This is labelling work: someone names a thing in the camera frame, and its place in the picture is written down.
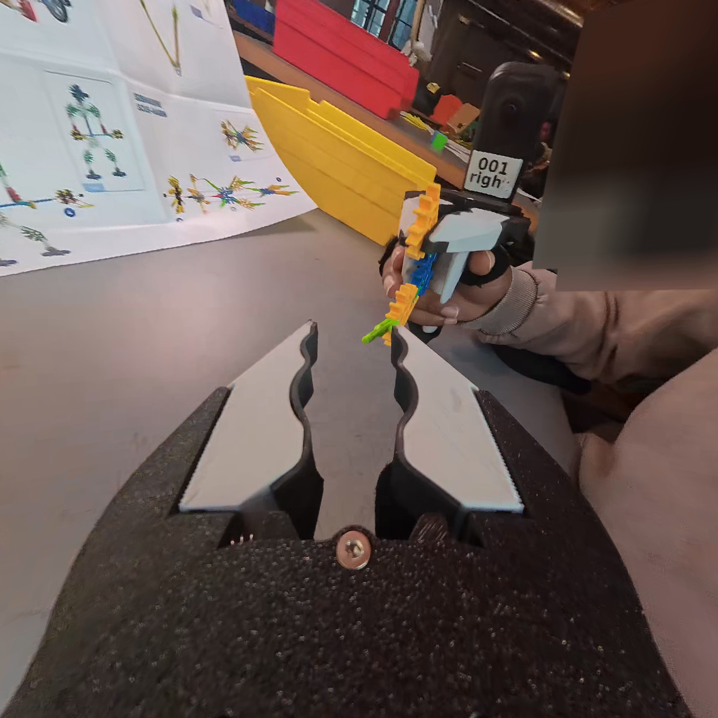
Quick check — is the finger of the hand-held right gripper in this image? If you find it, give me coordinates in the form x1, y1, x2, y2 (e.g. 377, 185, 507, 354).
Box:
425, 208, 504, 305
398, 191, 423, 261

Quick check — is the grey desk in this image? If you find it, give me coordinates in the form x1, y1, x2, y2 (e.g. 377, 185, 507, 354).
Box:
0, 210, 581, 691

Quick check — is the wooden background table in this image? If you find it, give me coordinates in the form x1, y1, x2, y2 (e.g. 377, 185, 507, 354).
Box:
233, 31, 478, 188

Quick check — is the paned window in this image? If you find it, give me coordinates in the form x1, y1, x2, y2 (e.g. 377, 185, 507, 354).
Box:
350, 0, 418, 52

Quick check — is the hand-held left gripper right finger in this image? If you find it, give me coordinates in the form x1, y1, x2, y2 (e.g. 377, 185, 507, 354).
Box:
375, 325, 525, 542

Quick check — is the large blue connector fan assembly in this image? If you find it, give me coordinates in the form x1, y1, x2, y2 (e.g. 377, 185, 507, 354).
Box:
362, 182, 443, 346

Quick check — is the yellow storage bin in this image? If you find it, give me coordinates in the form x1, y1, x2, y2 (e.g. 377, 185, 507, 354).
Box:
245, 76, 438, 246

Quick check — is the person's right hand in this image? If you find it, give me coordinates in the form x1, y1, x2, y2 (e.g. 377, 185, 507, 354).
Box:
381, 244, 514, 333

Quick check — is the stack of red bins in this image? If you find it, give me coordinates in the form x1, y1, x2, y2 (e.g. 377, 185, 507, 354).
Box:
273, 0, 420, 121

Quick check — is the toy instruction sheet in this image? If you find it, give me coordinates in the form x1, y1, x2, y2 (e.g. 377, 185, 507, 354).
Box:
0, 0, 319, 277

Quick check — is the leaning white board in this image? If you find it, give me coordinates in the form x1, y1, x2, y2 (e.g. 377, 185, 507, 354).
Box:
409, 0, 444, 64

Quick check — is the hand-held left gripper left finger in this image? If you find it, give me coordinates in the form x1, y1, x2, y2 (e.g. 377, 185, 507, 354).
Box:
178, 321, 325, 540

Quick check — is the blue bin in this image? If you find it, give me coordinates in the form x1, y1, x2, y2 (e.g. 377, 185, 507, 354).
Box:
231, 0, 277, 36

